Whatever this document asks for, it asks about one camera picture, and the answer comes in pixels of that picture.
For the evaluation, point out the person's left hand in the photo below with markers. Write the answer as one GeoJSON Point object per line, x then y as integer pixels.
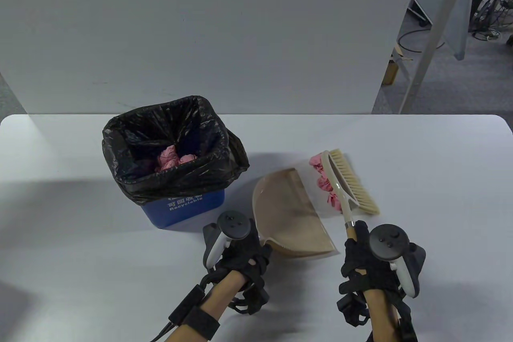
{"type": "Point", "coordinates": [248, 258]}

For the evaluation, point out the person's right hand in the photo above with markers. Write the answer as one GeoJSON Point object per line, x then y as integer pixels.
{"type": "Point", "coordinates": [360, 266]}

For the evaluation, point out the black hand controller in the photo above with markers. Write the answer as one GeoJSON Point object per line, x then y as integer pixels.
{"type": "Point", "coordinates": [386, 241]}
{"type": "Point", "coordinates": [232, 225]}

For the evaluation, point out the beige plastic dustpan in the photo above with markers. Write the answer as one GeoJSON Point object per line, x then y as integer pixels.
{"type": "Point", "coordinates": [288, 221]}

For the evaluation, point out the blue plastic recycling bin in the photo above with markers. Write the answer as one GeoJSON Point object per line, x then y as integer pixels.
{"type": "Point", "coordinates": [184, 213]}

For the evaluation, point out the black plastic bin bag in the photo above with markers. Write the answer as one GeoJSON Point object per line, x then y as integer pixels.
{"type": "Point", "coordinates": [192, 181]}

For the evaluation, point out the pile of pink paper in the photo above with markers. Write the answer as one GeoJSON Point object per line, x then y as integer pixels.
{"type": "Point", "coordinates": [168, 157]}

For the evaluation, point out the person's left forearm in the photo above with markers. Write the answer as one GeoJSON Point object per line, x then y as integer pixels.
{"type": "Point", "coordinates": [216, 298]}

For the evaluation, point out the person's right forearm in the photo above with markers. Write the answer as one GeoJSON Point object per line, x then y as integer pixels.
{"type": "Point", "coordinates": [380, 318]}

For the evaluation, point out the white table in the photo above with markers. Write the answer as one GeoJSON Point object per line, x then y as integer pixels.
{"type": "Point", "coordinates": [441, 237]}

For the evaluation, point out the wooden block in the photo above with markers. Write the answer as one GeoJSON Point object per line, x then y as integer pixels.
{"type": "Point", "coordinates": [390, 73]}

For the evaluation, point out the white backdrop board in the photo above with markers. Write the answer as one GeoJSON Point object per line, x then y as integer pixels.
{"type": "Point", "coordinates": [200, 29]}

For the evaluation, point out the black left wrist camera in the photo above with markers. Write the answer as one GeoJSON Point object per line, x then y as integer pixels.
{"type": "Point", "coordinates": [252, 302]}

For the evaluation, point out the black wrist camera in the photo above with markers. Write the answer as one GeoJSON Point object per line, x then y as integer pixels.
{"type": "Point", "coordinates": [252, 302]}
{"type": "Point", "coordinates": [352, 310]}

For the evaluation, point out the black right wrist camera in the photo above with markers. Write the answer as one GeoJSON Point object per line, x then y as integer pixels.
{"type": "Point", "coordinates": [352, 310]}

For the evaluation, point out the grey slanted metal post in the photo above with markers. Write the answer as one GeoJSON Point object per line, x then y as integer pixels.
{"type": "Point", "coordinates": [437, 33]}

